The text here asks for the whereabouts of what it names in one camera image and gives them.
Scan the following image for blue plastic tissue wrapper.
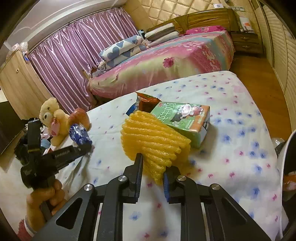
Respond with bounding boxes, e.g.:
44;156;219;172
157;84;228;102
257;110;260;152
69;123;92;146

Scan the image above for yellow foam fruit net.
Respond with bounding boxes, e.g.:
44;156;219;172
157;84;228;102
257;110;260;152
120;110;191;185

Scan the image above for left hand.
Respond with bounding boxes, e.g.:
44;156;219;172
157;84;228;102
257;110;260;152
26;179;68;232

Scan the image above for beige teddy bear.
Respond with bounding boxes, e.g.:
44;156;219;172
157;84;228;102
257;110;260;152
38;97;91;147

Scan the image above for white dotted bedspread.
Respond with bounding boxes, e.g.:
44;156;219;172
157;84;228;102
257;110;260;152
0;70;290;241

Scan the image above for light wooden cabinet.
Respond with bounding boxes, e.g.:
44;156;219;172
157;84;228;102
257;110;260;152
1;51;52;120

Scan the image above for orange red torn wrapper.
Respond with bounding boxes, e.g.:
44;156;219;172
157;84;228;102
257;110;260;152
125;92;161;116

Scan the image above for silver foil bag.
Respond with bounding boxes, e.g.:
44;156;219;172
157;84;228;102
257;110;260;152
271;138;285;156

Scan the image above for green cartoon milk carton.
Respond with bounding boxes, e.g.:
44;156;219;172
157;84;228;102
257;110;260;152
151;101;210;149

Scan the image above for purple satin curtain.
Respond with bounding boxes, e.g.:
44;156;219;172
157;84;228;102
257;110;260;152
29;7;137;114

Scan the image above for heart pattern folded quilt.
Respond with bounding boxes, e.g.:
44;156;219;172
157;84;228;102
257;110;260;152
98;35;147;71

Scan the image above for pink floral bed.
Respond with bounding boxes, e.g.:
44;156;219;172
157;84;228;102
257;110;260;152
88;31;235;99

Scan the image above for striped grey pillows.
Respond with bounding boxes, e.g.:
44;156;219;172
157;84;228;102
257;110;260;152
143;23;180;48

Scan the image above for pink floral pillow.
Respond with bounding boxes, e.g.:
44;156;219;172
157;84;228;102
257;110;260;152
184;26;226;35

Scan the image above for wooden nightstand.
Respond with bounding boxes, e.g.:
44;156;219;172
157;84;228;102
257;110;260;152
230;32;263;54

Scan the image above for cream louvered wardrobe doors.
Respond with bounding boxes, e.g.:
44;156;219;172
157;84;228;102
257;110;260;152
252;1;295;131

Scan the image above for white box on nightstand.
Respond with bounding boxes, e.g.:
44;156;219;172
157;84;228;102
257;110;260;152
239;16;253;32

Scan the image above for wooden headboard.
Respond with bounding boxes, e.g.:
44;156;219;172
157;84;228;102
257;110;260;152
147;9;240;34

